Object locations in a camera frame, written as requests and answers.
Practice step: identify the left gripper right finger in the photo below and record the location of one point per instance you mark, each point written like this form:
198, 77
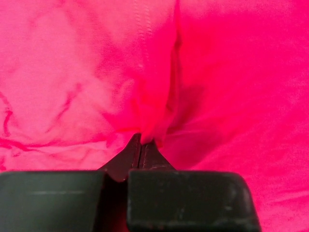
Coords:
162, 199

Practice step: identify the red t-shirt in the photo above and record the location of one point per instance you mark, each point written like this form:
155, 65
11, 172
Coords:
219, 84

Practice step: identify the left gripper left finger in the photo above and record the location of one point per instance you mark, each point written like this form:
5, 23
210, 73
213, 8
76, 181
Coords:
68, 201

